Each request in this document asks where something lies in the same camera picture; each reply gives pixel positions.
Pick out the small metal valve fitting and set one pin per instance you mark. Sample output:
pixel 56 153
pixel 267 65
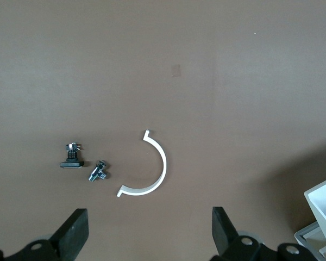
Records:
pixel 96 171

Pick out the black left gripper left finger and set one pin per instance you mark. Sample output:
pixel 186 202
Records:
pixel 70 233

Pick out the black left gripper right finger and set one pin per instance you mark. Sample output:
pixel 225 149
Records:
pixel 228 244

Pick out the white drawer cabinet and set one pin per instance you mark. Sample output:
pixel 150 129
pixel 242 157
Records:
pixel 304 236

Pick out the black square switch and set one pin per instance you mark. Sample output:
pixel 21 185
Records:
pixel 72 164

